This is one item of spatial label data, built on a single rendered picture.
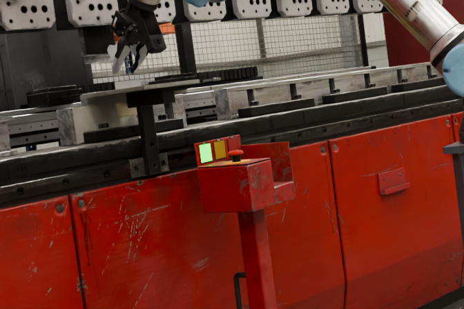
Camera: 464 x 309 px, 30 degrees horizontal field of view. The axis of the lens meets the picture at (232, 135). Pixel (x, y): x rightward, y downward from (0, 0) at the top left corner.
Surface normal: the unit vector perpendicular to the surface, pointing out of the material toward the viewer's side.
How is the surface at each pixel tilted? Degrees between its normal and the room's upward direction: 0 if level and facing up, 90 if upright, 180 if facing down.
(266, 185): 90
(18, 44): 90
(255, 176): 90
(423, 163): 90
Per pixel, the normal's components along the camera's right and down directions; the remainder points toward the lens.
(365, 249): 0.69, -0.05
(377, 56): -0.54, 0.11
